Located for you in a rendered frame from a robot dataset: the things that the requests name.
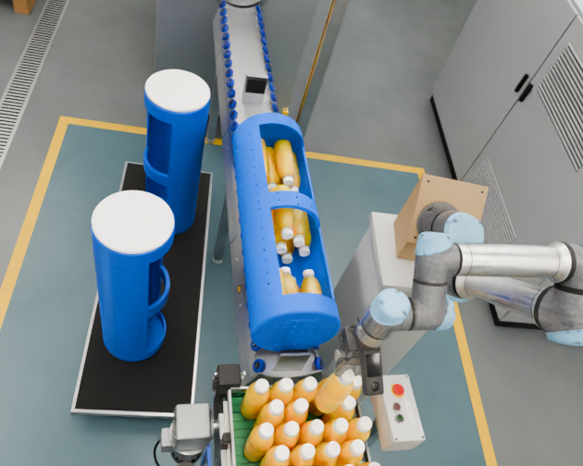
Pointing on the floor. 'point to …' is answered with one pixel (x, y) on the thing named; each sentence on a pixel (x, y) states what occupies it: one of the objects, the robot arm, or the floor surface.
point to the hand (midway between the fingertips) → (346, 375)
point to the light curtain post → (321, 62)
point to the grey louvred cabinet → (527, 123)
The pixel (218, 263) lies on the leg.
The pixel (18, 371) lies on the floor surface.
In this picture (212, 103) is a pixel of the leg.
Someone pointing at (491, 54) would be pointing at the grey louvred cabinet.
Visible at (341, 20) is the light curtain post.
